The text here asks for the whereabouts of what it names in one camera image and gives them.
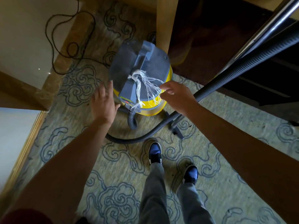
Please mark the person's left hand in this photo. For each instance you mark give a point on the person's left hand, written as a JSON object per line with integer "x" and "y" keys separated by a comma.
{"x": 102, "y": 109}

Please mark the person's right hand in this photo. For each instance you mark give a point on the person's right hand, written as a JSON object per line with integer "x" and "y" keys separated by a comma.
{"x": 182, "y": 97}

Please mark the person's right thumb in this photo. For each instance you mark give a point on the person's right thumb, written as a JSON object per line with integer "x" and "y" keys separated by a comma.
{"x": 169, "y": 85}

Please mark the person's left middle finger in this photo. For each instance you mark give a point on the person's left middle finger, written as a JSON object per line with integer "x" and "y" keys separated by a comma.
{"x": 102, "y": 93}

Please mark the person's left thumb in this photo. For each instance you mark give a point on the person's left thumb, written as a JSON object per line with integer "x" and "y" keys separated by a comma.
{"x": 117, "y": 108}

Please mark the person's left forearm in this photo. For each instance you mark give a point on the person's left forearm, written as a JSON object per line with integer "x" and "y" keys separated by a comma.
{"x": 60, "y": 174}

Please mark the person's right forearm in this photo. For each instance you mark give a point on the person's right forearm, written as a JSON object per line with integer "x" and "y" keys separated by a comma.
{"x": 245, "y": 156}

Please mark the yellow vacuum cleaner grey lid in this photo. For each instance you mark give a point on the yellow vacuum cleaner grey lid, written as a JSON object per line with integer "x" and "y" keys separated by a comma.
{"x": 151, "y": 62}

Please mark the black vacuum wheel base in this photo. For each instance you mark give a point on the black vacuum wheel base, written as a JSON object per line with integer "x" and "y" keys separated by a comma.
{"x": 176, "y": 129}

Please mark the person's left blue black shoe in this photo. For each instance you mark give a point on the person's left blue black shoe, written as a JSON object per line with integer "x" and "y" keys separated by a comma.
{"x": 155, "y": 152}

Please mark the person's blue black shoe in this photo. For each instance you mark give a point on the person's blue black shoe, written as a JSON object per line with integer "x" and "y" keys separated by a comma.
{"x": 190, "y": 174}
{"x": 155, "y": 152}

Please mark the dark wooden cabinet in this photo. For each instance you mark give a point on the dark wooden cabinet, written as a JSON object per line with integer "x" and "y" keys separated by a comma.
{"x": 222, "y": 32}

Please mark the person's right blue black shoe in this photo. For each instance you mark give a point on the person's right blue black shoe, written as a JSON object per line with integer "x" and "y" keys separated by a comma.
{"x": 190, "y": 174}

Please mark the person's left leg grey trousers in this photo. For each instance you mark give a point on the person's left leg grey trousers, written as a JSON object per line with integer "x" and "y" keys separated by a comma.
{"x": 154, "y": 195}

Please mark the person's leg grey trousers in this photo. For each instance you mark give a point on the person's leg grey trousers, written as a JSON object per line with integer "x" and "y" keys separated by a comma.
{"x": 192, "y": 205}
{"x": 154, "y": 195}

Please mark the shiny metal vacuum tube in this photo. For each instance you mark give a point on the shiny metal vacuum tube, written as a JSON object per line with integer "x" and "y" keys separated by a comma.
{"x": 264, "y": 27}

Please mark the person's right leg grey trousers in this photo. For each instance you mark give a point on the person's right leg grey trousers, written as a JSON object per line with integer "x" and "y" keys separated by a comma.
{"x": 192, "y": 205}

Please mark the light wooden furniture post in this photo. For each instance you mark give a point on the light wooden furniture post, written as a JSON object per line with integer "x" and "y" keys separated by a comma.
{"x": 166, "y": 23}

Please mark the brown wooden door frame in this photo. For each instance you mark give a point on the brown wooden door frame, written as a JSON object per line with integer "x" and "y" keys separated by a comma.
{"x": 21, "y": 93}

